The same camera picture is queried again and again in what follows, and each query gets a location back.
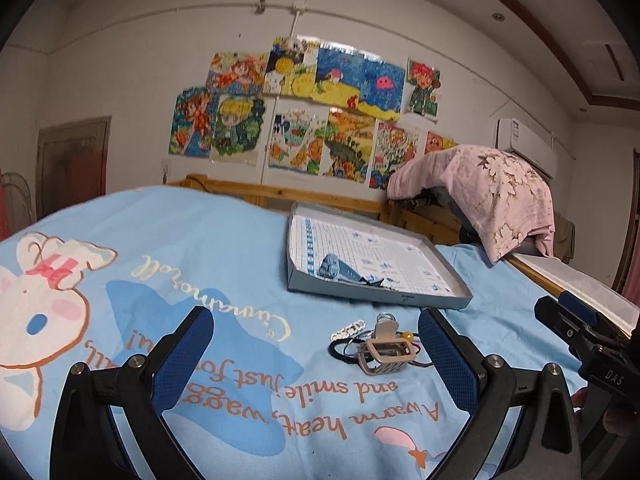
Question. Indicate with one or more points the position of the blue wristwatch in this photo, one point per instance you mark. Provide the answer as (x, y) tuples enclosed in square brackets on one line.
[(337, 267)]

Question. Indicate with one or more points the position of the white air conditioner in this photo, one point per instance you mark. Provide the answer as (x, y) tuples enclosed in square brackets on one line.
[(530, 147)]

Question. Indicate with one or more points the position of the grey cardboard box tray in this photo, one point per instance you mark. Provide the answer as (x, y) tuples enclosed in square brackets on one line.
[(350, 242)]

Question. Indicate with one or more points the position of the group of colourful wall drawings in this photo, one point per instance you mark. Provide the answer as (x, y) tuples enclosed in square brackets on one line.
[(300, 110)]

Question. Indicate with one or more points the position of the olive green garment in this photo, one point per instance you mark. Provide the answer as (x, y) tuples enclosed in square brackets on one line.
[(564, 240)]

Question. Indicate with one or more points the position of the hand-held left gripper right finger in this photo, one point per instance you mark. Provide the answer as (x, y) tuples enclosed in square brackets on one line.
[(447, 355)]

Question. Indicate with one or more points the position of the standing fan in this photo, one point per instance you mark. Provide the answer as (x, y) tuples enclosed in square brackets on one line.
[(12, 205)]

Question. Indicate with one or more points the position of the white wall conduit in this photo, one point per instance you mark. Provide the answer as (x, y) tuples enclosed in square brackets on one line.
[(292, 17)]

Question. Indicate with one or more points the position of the dark grey cloth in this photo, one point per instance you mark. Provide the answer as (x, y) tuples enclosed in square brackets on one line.
[(445, 197)]

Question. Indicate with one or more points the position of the pink floral cloth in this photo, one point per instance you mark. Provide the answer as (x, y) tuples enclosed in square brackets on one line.
[(495, 195)]

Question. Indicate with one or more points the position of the beige hair claw clip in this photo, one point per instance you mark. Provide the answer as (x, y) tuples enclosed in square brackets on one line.
[(387, 352)]

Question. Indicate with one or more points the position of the person's right hand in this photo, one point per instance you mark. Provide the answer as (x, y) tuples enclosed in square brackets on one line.
[(620, 417)]

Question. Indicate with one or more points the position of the brown door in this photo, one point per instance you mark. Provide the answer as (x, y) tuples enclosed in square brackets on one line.
[(75, 160)]

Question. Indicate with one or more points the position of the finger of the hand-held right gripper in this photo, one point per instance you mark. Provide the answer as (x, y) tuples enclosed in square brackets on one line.
[(557, 317), (580, 307)]

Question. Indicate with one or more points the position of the blue printed bedsheet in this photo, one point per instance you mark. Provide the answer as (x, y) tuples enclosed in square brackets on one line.
[(150, 270)]

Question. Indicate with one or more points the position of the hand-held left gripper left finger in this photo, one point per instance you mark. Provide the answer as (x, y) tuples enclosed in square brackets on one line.
[(185, 355)]

